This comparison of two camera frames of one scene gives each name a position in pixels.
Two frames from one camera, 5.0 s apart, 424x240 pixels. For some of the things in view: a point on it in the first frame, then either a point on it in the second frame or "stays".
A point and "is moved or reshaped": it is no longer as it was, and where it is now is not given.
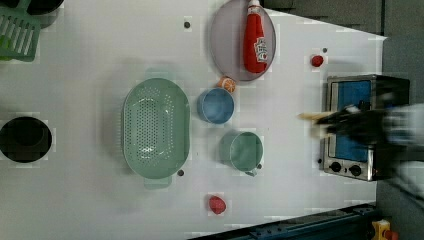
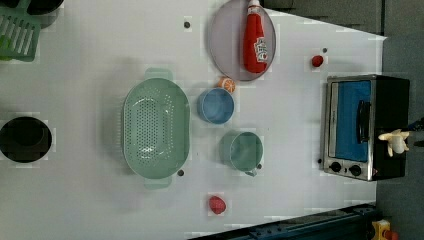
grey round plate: x=227 y=40 stays
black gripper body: x=363 y=123 → x=417 y=125
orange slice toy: x=227 y=82 stays
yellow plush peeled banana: x=315 y=116 is moved or reshaped
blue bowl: x=215 y=105 stays
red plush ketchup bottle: x=254 y=40 stays
